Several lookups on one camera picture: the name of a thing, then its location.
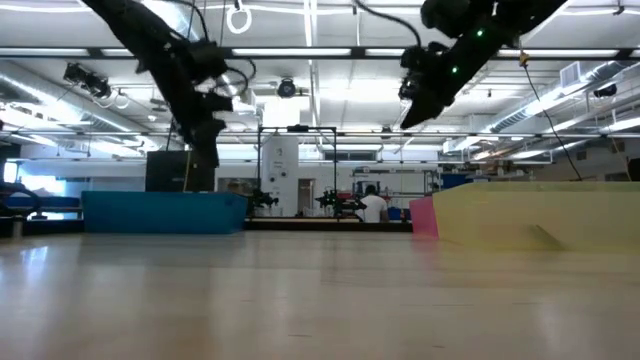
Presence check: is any black metal station frame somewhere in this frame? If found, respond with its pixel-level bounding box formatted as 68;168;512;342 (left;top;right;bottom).
256;124;339;220

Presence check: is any white cable ring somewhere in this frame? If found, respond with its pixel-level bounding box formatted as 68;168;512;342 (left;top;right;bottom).
225;2;254;35

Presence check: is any yellow plastic bin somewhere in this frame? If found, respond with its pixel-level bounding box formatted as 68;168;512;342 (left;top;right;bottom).
431;180;640;254

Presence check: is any round black ceiling fixture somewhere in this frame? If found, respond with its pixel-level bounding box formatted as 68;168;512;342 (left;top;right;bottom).
277;77;298;99

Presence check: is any black ceiling camera rig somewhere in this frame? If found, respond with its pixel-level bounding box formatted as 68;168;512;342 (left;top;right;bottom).
62;62;114;100

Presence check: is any red plastic bin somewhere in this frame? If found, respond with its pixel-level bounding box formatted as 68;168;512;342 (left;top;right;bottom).
408;195;440;240

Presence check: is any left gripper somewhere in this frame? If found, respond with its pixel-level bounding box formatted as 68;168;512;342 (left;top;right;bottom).
135;49;235;169

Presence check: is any blue plastic bin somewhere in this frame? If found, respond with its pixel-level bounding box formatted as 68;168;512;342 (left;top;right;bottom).
80;189;250;236

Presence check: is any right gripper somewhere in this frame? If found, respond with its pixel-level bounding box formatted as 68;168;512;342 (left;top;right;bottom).
398;42;465;130

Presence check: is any silver ventilation duct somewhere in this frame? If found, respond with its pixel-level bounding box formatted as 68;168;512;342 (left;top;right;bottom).
0;59;151;134

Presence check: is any person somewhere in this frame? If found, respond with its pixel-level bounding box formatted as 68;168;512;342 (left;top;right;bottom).
354;183;391;224

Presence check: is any white air vent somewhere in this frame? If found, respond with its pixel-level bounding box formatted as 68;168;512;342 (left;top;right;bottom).
559;61;582;90

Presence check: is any black aluminium table frame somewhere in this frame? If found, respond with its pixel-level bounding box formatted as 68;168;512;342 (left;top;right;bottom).
0;215;415;237

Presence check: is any thin black hanging cable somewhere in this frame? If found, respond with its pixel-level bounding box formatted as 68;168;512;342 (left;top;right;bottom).
518;47;585;182

